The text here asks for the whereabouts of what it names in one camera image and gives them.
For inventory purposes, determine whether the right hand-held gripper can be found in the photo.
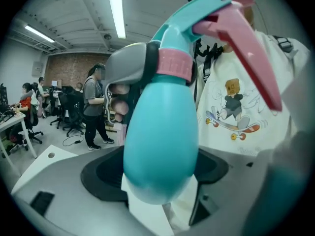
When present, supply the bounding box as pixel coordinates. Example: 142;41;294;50
104;40;161;123

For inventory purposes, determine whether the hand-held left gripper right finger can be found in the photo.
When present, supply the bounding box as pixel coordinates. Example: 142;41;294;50
177;130;315;236

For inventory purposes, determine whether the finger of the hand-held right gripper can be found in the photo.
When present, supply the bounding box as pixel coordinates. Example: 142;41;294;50
188;60;198;86

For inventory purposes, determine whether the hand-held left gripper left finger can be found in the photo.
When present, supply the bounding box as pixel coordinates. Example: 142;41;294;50
11;146;148;236

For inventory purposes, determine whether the teal spray head pink collar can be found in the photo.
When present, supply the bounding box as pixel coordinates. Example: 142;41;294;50
150;0;283;112

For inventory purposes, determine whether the teal spray bottle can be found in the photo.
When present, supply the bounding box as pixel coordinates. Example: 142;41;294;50
123;74;199;205

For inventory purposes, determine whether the person's right hand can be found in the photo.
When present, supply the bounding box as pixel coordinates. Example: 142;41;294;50
109;84;130;123

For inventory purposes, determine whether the long ceiling light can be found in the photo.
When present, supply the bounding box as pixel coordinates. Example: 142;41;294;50
24;25;56;43
108;0;127;39

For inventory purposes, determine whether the person's cream printed t-shirt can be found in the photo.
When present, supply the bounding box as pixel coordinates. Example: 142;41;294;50
194;29;312;157

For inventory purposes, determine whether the black office chair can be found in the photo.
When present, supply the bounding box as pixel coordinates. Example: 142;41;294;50
58;92;86;138
49;89;64;130
23;99;44;145

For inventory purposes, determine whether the pink cloth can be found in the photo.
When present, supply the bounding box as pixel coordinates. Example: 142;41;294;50
114;122;126;147

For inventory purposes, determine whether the white desk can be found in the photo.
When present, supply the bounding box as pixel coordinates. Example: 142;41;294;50
0;111;38;166

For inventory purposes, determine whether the black floor cable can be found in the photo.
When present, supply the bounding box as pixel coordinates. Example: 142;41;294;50
62;134;85;147

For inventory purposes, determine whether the grey wall box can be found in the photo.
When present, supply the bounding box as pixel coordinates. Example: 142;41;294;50
31;61;44;78

